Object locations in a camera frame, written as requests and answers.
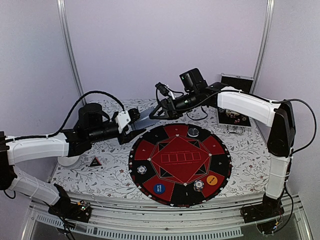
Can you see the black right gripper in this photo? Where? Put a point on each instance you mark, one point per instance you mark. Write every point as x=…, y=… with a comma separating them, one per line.
x=168, y=106

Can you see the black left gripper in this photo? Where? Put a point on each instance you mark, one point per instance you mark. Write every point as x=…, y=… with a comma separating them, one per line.
x=126, y=138

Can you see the blue playing card deck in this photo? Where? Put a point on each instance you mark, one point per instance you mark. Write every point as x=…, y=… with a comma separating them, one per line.
x=144, y=120

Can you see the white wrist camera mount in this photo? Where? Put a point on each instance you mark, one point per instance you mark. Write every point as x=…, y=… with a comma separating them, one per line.
x=170, y=92
x=122, y=119

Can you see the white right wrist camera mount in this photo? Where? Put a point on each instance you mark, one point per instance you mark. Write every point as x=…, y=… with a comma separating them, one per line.
x=170, y=92

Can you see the white bowl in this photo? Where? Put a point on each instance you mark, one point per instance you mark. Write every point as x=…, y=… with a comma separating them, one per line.
x=69, y=162

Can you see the black triangular card holder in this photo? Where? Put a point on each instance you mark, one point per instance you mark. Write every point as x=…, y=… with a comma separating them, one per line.
x=95, y=162

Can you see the right aluminium frame post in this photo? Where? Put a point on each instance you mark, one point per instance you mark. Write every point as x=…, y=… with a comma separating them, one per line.
x=270, y=4

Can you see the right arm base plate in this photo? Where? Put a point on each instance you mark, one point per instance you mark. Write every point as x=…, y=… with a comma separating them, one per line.
x=267, y=209

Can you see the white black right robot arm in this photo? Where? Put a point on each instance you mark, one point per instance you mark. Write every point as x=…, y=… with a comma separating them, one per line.
x=277, y=115

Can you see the black white dealer button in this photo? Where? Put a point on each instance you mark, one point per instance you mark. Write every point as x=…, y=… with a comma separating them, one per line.
x=193, y=132

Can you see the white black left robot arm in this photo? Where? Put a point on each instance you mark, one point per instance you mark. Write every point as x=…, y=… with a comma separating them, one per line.
x=93, y=125

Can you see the front aluminium rail frame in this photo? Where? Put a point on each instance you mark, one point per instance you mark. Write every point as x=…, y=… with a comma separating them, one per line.
x=217, y=219

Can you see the white blue poker chip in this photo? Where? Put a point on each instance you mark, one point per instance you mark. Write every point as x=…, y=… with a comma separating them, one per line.
x=142, y=169

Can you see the orange big blind button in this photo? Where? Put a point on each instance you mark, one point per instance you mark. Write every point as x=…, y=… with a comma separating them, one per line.
x=212, y=180

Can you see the left aluminium frame post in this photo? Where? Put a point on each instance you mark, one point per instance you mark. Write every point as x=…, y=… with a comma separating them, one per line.
x=61, y=8

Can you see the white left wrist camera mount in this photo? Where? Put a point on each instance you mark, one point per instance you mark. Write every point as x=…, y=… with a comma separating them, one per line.
x=122, y=119

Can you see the round red black poker mat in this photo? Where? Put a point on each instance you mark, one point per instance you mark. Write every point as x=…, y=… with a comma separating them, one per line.
x=177, y=160

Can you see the aluminium frame post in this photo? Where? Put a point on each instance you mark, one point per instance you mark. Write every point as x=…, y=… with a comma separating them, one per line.
x=61, y=8
x=270, y=4

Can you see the blue small blind button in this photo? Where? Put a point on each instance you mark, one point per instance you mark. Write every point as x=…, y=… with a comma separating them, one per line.
x=159, y=188

